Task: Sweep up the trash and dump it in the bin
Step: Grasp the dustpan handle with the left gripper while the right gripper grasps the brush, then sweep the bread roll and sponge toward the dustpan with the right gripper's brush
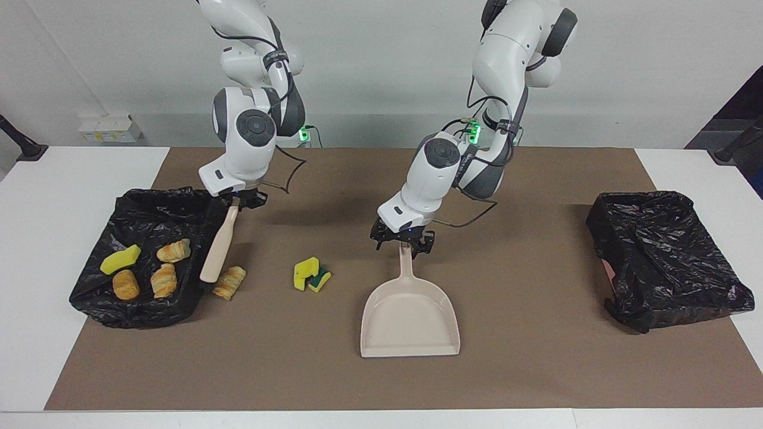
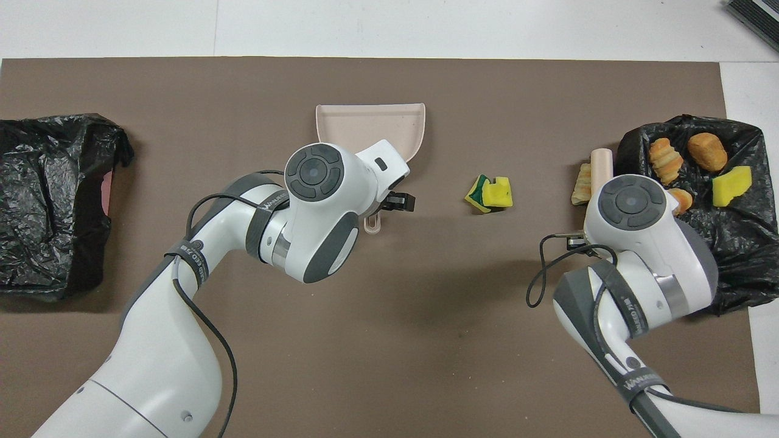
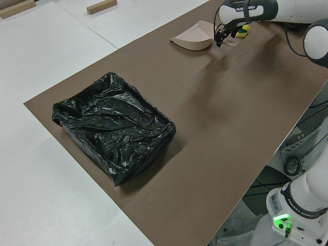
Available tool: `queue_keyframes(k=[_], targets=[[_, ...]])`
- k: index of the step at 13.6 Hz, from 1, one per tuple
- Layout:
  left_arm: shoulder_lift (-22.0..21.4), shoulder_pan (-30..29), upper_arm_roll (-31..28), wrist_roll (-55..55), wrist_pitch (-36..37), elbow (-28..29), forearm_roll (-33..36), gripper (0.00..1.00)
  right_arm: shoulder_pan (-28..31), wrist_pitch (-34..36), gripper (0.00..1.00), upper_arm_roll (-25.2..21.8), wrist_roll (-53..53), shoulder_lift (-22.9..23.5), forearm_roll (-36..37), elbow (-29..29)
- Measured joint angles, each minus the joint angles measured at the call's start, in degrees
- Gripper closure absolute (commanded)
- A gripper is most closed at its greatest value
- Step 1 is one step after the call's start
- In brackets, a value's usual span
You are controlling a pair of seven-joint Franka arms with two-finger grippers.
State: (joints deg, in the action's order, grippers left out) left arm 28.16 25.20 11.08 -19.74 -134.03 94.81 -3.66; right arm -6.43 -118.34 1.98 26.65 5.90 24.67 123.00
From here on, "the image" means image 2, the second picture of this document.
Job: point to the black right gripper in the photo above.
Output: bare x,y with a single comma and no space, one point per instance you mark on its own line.
577,242

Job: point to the yellow sponge with green pad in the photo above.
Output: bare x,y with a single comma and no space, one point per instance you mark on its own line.
476,196

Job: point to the beige plastic dustpan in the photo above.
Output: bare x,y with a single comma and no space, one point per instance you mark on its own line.
371,125

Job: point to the notched yellow sponge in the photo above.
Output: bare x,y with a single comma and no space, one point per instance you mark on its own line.
500,193

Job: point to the toy croissant piece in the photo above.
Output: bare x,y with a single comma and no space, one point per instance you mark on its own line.
582,184
666,161

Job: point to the beige brush with black bristles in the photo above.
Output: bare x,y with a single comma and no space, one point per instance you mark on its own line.
601,164

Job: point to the toy croissant with pale end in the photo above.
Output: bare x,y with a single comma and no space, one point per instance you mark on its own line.
683,199

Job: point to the brown toy bread roll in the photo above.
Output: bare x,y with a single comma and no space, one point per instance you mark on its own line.
707,152

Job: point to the plain yellow sponge piece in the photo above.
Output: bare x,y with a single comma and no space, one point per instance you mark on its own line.
731,187

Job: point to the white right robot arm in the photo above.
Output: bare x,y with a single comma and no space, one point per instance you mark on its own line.
633,207

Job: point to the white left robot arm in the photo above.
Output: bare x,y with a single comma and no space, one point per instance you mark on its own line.
316,213

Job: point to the bin covered by black bag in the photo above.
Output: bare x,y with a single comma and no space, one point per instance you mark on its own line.
748,243

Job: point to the pink bin with black bag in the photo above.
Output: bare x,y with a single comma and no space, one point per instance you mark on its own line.
48,201

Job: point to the brown table mat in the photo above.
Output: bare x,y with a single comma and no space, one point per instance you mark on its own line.
426,340

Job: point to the dark grey ribbed device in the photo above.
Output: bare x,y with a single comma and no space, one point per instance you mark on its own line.
761,15

